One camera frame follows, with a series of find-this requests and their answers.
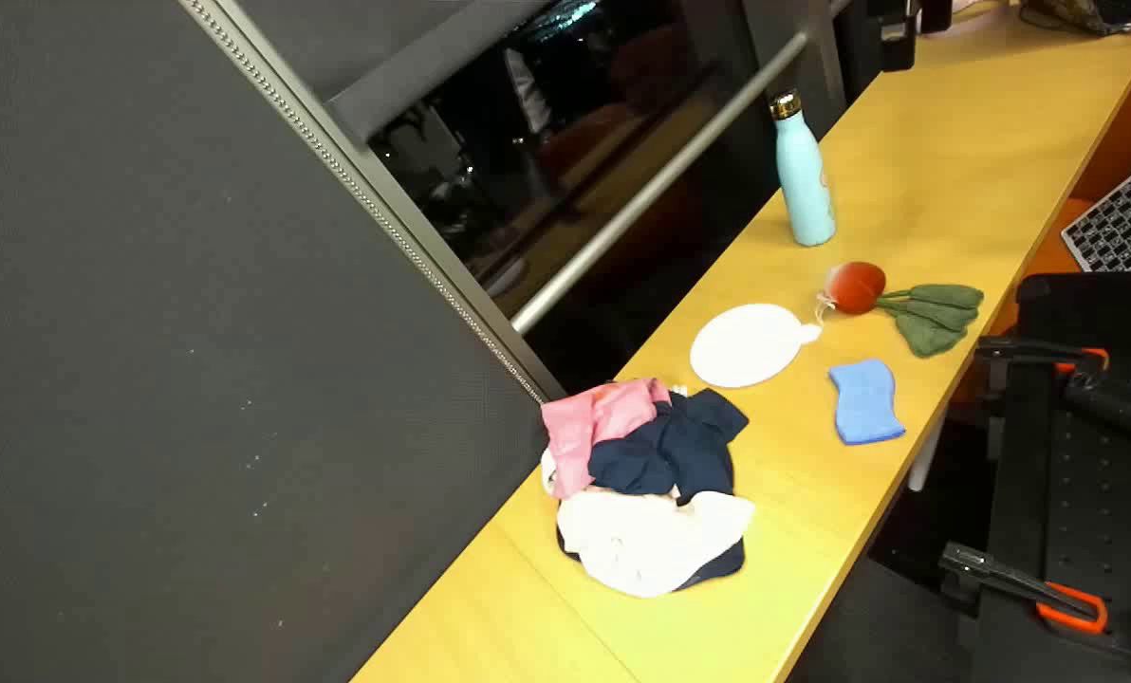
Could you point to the pink towel with orange dots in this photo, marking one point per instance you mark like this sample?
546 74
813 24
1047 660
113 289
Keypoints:
570 437

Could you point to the navy blue cloth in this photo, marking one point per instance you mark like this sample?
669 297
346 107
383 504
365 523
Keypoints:
666 457

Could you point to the white round plate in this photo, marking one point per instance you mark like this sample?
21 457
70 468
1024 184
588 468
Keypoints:
746 346

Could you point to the silver metal handrail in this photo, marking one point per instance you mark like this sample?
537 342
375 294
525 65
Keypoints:
666 174

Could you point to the white cloth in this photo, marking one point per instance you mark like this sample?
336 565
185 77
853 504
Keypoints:
646 535

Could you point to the light teal water bottle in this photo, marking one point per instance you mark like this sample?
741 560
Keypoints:
800 189

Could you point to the blue sponge cloth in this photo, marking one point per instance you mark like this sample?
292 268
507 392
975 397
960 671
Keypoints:
861 404

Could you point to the white table leg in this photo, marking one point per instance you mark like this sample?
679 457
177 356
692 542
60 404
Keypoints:
928 457

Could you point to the black box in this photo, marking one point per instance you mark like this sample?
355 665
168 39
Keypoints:
893 39

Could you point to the black robot stand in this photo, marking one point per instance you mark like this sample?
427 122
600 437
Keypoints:
1071 504

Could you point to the perforated metal board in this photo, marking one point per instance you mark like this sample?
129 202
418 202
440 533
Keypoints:
1129 221

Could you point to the aluminium window frame post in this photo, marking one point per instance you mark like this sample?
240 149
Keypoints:
794 49
375 174

